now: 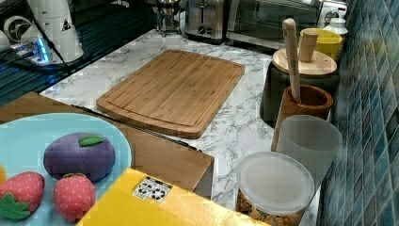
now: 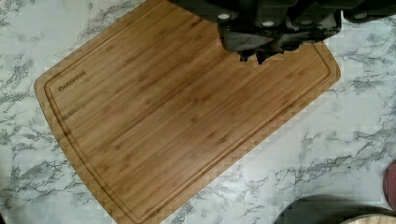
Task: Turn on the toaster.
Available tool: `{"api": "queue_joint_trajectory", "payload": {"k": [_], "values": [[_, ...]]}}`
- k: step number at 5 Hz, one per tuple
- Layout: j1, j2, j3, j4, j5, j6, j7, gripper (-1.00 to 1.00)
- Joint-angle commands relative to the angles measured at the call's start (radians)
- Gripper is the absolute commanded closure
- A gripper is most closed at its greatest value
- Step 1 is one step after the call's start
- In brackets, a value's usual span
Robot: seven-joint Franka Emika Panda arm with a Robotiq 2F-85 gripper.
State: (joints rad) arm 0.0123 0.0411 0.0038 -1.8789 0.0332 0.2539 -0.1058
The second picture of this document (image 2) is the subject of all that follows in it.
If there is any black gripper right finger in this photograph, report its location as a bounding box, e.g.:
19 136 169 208
255 29 340 64

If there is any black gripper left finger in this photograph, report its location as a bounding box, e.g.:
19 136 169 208
218 25 273 62

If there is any bamboo cutting board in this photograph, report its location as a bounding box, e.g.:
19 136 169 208
35 0 340 224

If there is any dark brown canister wooden lid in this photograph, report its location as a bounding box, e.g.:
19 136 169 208
274 194 395 224

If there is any dark red bowl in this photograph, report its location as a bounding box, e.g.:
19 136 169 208
383 161 396 210

